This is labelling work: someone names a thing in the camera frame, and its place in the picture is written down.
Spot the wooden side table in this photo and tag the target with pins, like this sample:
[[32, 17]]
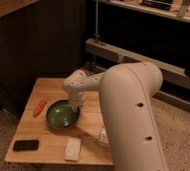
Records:
[[52, 143]]

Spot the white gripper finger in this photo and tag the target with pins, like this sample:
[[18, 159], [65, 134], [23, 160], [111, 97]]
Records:
[[75, 108]]

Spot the wooden base beam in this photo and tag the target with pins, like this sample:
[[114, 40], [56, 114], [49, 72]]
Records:
[[172, 74]]

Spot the white sponge block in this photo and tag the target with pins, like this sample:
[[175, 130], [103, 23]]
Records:
[[73, 148]]

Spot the orange carrot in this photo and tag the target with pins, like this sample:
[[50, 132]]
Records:
[[39, 108]]

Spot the wooden shelf with items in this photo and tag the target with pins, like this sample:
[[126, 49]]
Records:
[[173, 9]]

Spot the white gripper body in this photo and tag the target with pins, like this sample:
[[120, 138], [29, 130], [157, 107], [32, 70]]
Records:
[[76, 98]]

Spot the metal pole stand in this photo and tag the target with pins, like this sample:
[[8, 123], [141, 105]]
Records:
[[97, 20]]

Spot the green ceramic bowl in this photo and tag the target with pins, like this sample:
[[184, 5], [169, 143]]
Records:
[[60, 115]]

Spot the small clear bottle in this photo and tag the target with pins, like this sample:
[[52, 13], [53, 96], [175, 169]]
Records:
[[103, 139]]

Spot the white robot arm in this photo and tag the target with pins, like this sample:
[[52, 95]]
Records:
[[124, 96]]

